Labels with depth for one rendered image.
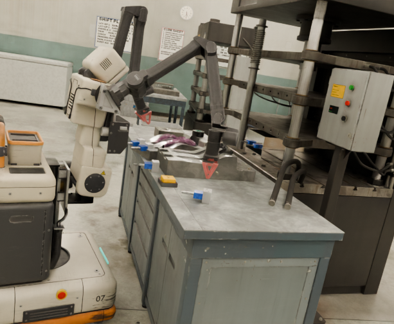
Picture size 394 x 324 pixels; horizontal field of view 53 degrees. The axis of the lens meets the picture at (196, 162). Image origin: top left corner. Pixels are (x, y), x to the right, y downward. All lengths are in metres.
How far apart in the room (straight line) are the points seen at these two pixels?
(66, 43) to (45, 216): 7.67
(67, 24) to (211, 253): 8.19
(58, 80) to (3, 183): 6.82
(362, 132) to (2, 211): 1.73
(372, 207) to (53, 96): 6.95
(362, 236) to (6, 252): 2.13
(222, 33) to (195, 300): 5.43
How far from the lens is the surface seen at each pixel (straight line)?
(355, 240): 2.87
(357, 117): 2.16
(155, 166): 2.08
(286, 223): 1.72
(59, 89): 8.58
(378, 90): 2.20
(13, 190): 1.84
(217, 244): 1.55
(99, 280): 2.11
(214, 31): 6.64
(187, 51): 1.93
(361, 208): 2.79
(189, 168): 2.06
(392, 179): 2.87
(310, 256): 1.78
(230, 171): 2.14
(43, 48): 9.47
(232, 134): 1.67
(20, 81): 8.73
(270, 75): 9.77
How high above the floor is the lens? 1.39
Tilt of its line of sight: 14 degrees down
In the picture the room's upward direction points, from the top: 9 degrees clockwise
